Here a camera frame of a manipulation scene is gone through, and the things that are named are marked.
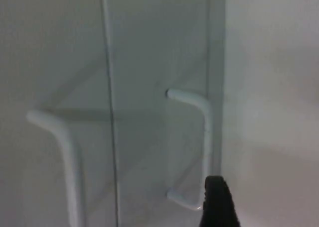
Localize small grey chest of drawers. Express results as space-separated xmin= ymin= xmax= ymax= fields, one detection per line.
xmin=0 ymin=0 xmax=227 ymax=227

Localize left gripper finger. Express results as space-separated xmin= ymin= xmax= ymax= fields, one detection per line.
xmin=198 ymin=175 xmax=241 ymax=227

